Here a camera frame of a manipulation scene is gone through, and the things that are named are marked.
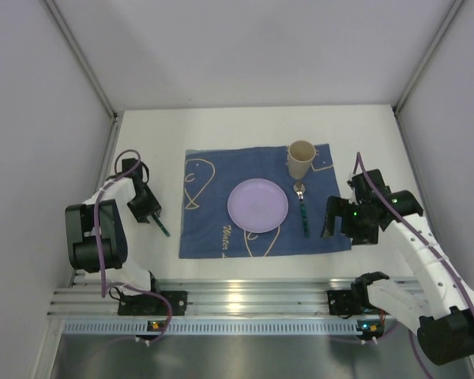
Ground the fork with teal handle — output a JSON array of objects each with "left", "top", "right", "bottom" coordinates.
[{"left": 152, "top": 214, "right": 171, "bottom": 237}]

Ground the spoon with teal handle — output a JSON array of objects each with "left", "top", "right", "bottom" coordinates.
[{"left": 293, "top": 181, "right": 310, "bottom": 238}]

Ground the beige paper cup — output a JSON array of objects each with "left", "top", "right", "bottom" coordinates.
[{"left": 287, "top": 141, "right": 316, "bottom": 179}]

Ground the blue fish placemat cloth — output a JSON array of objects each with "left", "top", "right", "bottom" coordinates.
[{"left": 179, "top": 144, "right": 351, "bottom": 259}]

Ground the purple plate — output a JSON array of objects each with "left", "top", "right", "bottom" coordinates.
[{"left": 227, "top": 178, "right": 289, "bottom": 234}]

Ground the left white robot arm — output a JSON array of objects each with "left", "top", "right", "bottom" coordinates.
[{"left": 65, "top": 158, "right": 162, "bottom": 296}]

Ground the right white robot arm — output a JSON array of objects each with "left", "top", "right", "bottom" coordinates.
[{"left": 321, "top": 170, "right": 474, "bottom": 366}]

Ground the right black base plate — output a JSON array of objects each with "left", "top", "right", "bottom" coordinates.
[{"left": 326, "top": 290, "right": 374, "bottom": 319}]

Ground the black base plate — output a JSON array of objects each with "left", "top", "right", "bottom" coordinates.
[
  {"left": 326, "top": 290, "right": 374, "bottom": 319},
  {"left": 118, "top": 291, "right": 188, "bottom": 316}
]

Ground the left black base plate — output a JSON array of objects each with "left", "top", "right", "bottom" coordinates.
[{"left": 118, "top": 291, "right": 188, "bottom": 316}]

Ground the aluminium mounting rail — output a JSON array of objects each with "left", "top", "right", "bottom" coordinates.
[{"left": 47, "top": 279, "right": 351, "bottom": 318}]

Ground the perforated cable tray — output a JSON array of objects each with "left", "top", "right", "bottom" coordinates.
[{"left": 63, "top": 318, "right": 383, "bottom": 336}]

